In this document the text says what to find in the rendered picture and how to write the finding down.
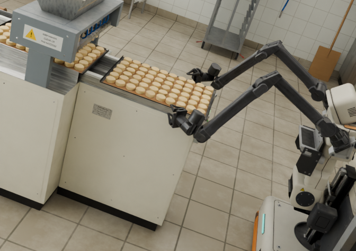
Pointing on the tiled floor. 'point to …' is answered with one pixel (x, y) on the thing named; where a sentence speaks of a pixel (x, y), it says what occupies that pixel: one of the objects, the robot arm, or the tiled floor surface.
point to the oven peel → (327, 56)
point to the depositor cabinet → (33, 133)
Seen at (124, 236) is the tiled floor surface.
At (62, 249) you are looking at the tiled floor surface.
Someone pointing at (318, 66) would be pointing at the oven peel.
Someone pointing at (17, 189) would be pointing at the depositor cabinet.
